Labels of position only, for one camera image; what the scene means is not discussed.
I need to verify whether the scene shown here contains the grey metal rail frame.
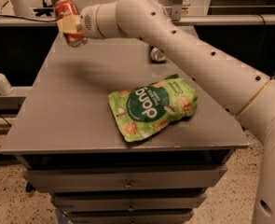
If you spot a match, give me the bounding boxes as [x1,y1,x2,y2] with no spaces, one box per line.
[0,0,275,32]

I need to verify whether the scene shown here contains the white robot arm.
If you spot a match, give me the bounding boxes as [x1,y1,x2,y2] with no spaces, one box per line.
[58,0,275,224]

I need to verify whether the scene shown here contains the green snack chip bag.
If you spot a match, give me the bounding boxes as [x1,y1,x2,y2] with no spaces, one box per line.
[108,75,198,142]

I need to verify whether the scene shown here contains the blue pepsi can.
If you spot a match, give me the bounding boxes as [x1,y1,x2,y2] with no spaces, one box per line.
[149,47,167,63]

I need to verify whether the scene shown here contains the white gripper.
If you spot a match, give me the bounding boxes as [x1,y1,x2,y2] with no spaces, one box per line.
[57,5,101,38]

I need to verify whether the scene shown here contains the black cable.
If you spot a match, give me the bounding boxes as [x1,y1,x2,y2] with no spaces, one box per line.
[0,7,58,23]

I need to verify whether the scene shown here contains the grey drawer cabinet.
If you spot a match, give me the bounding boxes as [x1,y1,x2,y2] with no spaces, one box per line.
[1,36,248,224]

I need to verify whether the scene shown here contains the white pump bottle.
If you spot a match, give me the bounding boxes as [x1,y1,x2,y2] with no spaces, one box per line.
[0,73,13,96]

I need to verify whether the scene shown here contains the red coke can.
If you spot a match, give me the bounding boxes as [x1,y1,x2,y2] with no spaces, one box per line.
[55,0,88,48]

